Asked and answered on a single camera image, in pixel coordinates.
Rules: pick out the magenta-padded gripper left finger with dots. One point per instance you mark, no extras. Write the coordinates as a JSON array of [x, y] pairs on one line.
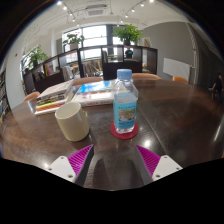
[[76, 163]]

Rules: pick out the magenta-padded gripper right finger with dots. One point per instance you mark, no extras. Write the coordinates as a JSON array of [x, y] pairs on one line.
[[153, 163]]

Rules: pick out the clear blue-capped water bottle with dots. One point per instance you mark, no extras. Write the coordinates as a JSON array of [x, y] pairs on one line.
[[125, 106]]

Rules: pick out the cream ceramic cup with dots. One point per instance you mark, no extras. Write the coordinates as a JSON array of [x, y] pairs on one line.
[[71, 123]]

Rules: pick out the flat round red coaster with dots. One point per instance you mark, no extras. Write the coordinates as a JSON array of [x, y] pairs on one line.
[[115, 134]]

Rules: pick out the red-spined book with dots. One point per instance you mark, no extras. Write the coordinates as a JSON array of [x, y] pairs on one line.
[[46, 110]]

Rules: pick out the yellow-spined book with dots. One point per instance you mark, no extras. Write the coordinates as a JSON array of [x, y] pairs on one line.
[[50, 105]]

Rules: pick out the dark-spined book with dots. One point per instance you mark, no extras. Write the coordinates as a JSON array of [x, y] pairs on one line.
[[55, 99]]

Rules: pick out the white-cover book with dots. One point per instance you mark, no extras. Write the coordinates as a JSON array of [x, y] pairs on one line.
[[56, 89]]

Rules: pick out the blue and white cover book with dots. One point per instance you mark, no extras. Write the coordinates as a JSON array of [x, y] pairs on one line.
[[96, 87]]

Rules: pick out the group of orange chairs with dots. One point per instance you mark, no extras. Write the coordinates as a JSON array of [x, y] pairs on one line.
[[146, 76]]

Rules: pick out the person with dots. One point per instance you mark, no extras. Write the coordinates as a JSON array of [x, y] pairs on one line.
[[218, 86], [129, 53]]

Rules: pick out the dark cube shelf unit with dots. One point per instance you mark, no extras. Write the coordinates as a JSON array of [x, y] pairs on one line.
[[113, 68]]

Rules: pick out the bushy potted plant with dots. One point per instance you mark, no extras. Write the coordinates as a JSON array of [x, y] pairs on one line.
[[37, 56]]

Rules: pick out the small potted plant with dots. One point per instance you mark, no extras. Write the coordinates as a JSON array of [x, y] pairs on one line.
[[73, 39]]

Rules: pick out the large potted plant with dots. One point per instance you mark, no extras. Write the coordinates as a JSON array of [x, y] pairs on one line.
[[128, 33]]

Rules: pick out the ceiling air conditioner unit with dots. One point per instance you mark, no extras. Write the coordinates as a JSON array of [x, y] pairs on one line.
[[96, 10]]

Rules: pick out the group of ceiling spotlights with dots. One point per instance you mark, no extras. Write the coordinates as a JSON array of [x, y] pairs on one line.
[[59, 2]]

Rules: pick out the white wall radiator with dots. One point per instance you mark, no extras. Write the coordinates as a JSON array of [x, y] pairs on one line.
[[176, 69]]

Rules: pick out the tall wall bookcase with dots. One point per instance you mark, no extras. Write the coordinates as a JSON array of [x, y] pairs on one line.
[[3, 96]]

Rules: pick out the framed wall picture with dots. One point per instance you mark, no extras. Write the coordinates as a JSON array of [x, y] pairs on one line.
[[147, 42]]

